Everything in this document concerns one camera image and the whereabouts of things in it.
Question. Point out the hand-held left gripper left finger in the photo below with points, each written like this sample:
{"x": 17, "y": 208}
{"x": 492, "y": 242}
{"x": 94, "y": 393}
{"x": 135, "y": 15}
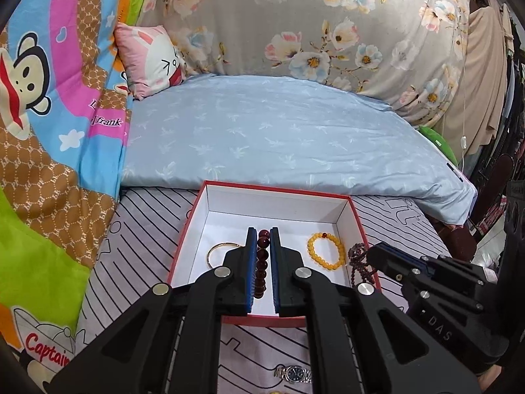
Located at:
{"x": 249, "y": 273}

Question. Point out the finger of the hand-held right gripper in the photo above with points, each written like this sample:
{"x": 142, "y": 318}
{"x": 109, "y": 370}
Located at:
{"x": 463, "y": 269}
{"x": 389, "y": 260}

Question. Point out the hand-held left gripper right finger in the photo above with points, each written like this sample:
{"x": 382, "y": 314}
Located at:
{"x": 274, "y": 273}

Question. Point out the red jewelry box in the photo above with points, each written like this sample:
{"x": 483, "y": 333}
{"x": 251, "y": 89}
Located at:
{"x": 279, "y": 209}

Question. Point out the silver wrist watch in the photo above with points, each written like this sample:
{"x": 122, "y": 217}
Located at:
{"x": 296, "y": 374}

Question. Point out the dark cloth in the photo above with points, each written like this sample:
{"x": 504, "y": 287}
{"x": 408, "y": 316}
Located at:
{"x": 453, "y": 236}

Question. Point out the gold bangle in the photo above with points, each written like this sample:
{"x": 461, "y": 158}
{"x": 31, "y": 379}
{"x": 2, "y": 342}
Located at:
{"x": 208, "y": 257}

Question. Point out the striped grey bed sheet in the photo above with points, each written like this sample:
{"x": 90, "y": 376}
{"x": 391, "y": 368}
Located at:
{"x": 135, "y": 254}

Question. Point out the green pillow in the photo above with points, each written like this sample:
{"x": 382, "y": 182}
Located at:
{"x": 441, "y": 141}

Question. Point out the light blue pillow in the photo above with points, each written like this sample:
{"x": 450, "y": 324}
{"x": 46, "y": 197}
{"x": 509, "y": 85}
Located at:
{"x": 266, "y": 131}

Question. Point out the dark hanging clothes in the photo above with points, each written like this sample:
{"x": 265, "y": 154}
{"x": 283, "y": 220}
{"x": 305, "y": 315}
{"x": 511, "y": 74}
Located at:
{"x": 514, "y": 111}

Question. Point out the beige hanging garment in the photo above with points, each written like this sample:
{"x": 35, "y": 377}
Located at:
{"x": 480, "y": 90}

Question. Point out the cartoon monkey printed blanket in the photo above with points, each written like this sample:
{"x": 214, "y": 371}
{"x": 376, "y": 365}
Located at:
{"x": 61, "y": 152}

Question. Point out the pink bunny pillow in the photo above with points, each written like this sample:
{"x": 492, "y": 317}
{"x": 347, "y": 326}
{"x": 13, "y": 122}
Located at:
{"x": 151, "y": 57}

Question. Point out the grey floral quilt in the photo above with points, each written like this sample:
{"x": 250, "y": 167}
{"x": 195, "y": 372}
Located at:
{"x": 287, "y": 8}

